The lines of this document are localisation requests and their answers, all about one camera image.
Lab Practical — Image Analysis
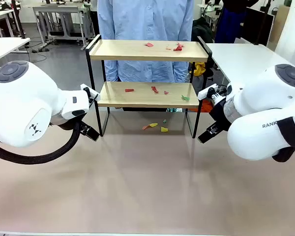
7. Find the black right arm cable sleeve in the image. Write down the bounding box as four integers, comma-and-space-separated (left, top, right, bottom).
272, 117, 295, 163

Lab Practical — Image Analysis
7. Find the small white side table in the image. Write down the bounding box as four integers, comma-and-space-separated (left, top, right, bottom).
0, 37, 31, 70

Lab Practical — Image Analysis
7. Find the black stand pole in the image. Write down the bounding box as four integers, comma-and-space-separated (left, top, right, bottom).
11, 0, 27, 39

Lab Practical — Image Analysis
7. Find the person in light blue shirt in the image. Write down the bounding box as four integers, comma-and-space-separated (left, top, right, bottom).
97, 0, 195, 83

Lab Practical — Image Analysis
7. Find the black floor cable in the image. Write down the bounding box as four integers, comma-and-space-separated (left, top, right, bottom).
26, 43, 48, 62

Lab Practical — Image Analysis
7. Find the black arm cable sleeve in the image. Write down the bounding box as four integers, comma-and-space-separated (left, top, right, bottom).
272, 117, 295, 163
0, 121, 81, 165

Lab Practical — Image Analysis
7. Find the black monitor panel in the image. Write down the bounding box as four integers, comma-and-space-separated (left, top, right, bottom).
245, 6, 276, 47

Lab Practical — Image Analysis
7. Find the orange cloth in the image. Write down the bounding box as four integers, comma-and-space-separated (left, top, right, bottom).
202, 99, 214, 113

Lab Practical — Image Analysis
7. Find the large white side table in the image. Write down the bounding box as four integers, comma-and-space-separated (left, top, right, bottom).
205, 43, 295, 87

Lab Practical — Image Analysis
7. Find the bystander in blue trousers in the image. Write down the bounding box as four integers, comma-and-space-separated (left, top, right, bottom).
215, 0, 259, 45

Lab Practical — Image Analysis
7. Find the black left arm cable sleeve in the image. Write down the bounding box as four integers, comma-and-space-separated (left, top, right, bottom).
0, 121, 81, 165

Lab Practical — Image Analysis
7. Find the yellow cloth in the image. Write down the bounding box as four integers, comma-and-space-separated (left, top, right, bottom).
194, 61, 206, 76

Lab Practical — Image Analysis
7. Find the two-tier wooden shelf black frame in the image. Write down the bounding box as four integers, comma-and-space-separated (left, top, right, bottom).
85, 34, 213, 140

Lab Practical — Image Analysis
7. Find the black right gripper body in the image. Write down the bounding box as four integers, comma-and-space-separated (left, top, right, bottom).
209, 97, 234, 133

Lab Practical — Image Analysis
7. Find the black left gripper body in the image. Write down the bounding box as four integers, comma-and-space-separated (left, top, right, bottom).
51, 117, 86, 131

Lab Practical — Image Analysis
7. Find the grey metal desk frame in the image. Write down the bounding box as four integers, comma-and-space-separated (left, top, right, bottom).
32, 4, 95, 48

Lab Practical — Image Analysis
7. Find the brown cardboard sheet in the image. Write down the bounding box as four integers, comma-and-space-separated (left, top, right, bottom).
267, 4, 291, 51

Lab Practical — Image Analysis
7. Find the black jacket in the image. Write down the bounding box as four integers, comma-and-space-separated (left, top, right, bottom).
191, 17, 215, 50

